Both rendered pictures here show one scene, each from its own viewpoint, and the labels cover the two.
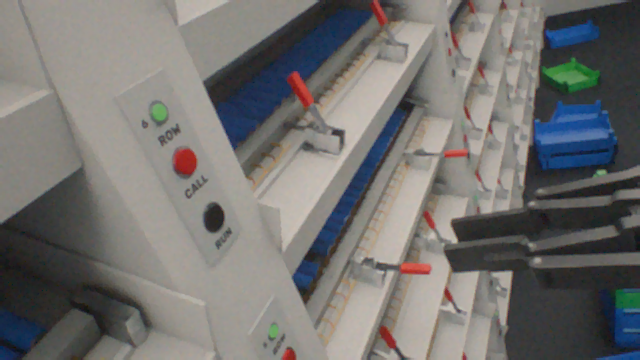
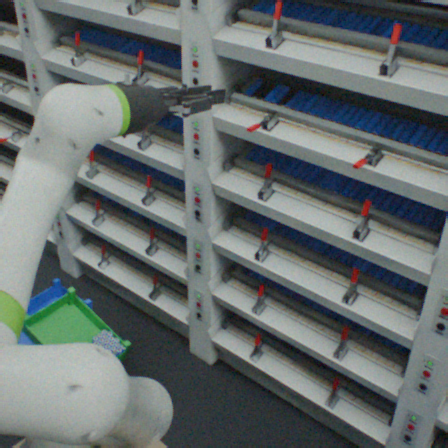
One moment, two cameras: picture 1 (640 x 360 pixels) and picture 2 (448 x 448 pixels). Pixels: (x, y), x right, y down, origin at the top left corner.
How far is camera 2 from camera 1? 1.37 m
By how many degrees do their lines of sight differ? 79
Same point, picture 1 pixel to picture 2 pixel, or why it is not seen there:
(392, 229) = (303, 137)
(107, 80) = not seen: outside the picture
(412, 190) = (340, 151)
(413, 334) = (286, 204)
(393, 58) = (383, 69)
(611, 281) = not seen: hidden behind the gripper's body
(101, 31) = not seen: outside the picture
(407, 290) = (322, 207)
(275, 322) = (196, 48)
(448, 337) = (332, 288)
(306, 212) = (230, 41)
